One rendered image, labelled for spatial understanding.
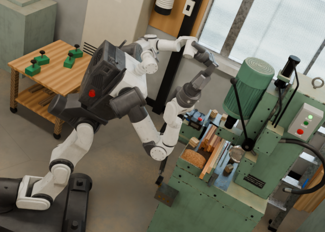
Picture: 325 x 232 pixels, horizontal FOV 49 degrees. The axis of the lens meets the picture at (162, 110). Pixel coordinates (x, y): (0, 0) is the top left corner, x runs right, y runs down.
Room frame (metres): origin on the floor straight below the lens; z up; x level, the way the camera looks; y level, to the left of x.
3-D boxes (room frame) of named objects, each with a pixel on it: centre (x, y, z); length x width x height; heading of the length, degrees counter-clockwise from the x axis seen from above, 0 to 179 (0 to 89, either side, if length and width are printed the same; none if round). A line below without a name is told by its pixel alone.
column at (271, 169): (1.67, -0.68, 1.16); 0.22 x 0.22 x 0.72; 77
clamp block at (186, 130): (1.82, -0.22, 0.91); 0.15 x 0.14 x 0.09; 167
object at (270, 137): (1.54, -0.57, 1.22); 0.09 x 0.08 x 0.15; 77
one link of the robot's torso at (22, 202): (1.42, 0.59, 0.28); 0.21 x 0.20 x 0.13; 107
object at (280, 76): (1.70, -0.53, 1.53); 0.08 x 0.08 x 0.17; 77
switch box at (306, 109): (1.53, -0.68, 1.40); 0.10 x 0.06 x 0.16; 77
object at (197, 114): (1.82, -0.22, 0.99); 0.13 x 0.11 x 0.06; 167
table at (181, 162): (1.80, -0.30, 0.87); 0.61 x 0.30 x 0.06; 167
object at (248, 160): (1.54, -0.54, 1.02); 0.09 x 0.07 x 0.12; 167
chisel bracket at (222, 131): (1.73, -0.42, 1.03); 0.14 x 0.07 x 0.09; 77
